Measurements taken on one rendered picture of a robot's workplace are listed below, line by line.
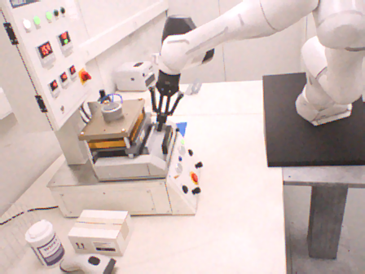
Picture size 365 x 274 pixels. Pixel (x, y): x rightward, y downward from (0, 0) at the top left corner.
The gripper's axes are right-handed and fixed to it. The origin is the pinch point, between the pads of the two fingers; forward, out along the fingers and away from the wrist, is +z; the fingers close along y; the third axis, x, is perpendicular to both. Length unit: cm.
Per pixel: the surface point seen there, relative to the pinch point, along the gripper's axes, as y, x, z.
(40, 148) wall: -61, 21, 44
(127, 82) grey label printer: -38, 100, 34
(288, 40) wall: 97, 240, 9
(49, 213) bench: -38, -14, 47
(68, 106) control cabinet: -32.5, -6.9, -1.8
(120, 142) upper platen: -12.1, -10.5, 5.7
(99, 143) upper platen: -19.3, -10.6, 8.0
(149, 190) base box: 1.8, -17.1, 18.8
